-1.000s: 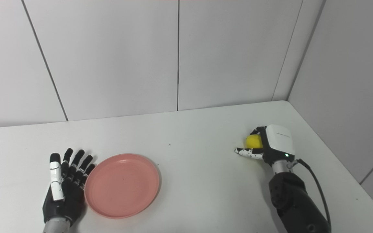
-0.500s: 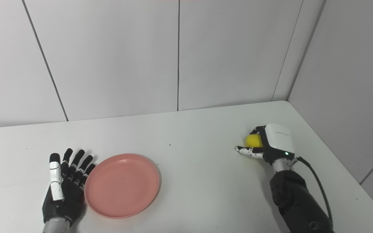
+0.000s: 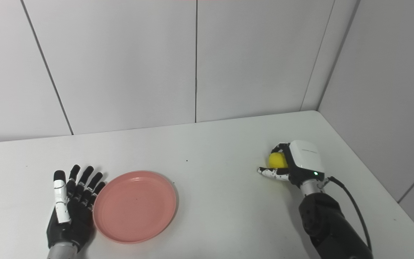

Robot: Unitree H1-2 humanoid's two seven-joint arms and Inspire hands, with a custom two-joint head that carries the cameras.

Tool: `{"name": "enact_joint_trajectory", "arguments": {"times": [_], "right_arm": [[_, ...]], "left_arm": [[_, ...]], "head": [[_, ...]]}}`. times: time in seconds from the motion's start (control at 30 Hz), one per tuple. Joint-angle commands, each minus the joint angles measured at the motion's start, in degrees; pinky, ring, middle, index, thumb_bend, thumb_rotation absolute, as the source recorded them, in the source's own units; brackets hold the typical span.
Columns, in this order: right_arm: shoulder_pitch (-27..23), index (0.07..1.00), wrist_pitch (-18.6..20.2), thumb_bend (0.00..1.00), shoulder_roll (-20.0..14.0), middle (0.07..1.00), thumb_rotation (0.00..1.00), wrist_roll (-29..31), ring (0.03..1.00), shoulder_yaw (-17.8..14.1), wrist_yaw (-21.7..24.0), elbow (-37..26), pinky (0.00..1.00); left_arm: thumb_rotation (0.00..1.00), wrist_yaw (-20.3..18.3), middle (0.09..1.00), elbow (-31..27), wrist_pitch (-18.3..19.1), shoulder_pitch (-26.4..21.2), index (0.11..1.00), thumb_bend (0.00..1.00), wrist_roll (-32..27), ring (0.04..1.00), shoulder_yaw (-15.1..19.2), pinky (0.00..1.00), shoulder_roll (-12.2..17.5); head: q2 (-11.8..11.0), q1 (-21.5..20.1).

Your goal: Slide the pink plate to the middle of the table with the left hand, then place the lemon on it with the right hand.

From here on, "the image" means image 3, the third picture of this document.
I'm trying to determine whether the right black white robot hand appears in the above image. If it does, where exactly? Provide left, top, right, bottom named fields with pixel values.
left=257, top=140, right=326, bottom=188

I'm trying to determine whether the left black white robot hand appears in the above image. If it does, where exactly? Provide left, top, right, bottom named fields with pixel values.
left=46, top=164, right=106, bottom=251

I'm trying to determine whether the yellow lemon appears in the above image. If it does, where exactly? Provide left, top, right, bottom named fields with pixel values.
left=268, top=152, right=289, bottom=169

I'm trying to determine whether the pink round plate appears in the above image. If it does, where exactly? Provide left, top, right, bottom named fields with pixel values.
left=92, top=171, right=178, bottom=244

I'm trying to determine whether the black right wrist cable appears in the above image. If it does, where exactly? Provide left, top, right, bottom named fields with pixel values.
left=321, top=176, right=373, bottom=253

